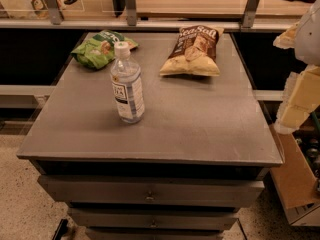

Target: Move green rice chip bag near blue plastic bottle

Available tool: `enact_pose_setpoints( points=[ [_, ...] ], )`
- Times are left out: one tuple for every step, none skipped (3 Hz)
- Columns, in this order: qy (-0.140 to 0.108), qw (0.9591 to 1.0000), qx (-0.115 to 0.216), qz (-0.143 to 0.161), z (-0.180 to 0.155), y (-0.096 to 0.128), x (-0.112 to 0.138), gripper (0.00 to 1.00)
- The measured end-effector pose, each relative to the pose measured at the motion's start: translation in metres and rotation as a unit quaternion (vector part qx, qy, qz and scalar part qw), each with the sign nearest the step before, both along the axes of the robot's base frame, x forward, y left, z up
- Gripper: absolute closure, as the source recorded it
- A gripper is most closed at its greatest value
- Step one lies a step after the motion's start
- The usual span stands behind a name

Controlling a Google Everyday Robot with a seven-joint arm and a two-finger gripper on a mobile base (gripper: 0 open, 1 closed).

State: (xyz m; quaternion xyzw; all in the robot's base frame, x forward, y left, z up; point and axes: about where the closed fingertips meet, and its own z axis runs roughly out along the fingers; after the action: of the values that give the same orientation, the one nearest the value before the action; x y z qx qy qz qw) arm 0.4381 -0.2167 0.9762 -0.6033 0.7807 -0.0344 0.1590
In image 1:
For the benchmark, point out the wooden shelf with metal posts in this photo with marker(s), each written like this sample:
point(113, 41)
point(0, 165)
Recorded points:
point(231, 15)

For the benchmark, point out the clear plastic water bottle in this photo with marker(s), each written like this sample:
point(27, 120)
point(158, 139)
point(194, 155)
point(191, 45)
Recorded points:
point(127, 84)

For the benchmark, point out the grey metal drawer cabinet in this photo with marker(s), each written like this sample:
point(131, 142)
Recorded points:
point(199, 154)

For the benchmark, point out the brown sea salt chip bag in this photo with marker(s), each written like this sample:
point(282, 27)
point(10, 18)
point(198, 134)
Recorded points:
point(194, 52)

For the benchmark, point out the green rice chip bag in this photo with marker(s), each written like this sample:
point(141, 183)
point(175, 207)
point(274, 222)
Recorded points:
point(98, 51)

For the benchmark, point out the open cardboard box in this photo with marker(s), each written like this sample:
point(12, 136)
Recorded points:
point(295, 183)

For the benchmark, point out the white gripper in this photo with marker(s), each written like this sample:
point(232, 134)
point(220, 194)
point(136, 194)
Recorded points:
point(309, 39)

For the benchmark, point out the snack package on shelf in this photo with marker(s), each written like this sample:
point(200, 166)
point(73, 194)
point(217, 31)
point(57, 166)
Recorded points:
point(23, 9)

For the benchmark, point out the green rod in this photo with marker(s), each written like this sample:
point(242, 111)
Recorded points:
point(316, 121)

